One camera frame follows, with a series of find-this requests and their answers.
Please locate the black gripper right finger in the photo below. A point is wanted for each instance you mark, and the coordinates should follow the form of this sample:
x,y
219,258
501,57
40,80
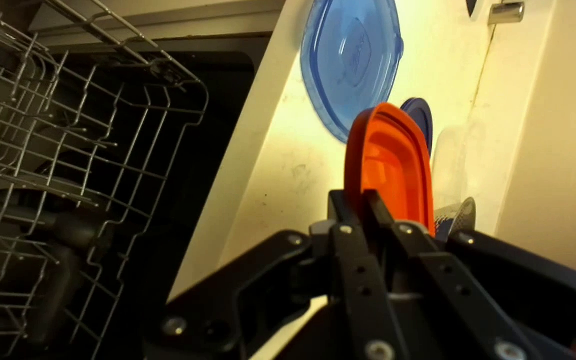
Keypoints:
x,y
443,310

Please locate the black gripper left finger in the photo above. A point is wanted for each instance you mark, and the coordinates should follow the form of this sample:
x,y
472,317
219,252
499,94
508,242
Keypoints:
x,y
366,310

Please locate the red plastic lid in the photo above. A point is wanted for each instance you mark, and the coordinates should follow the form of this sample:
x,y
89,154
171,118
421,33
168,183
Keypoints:
x,y
386,152

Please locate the small dark blue lid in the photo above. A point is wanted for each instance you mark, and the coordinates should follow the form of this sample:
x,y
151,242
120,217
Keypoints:
x,y
421,112

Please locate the blue flat lid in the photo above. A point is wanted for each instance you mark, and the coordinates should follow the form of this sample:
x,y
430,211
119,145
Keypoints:
x,y
349,59

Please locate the steel mixing bowl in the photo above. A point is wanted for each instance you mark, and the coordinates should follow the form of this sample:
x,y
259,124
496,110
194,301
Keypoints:
x,y
456,217

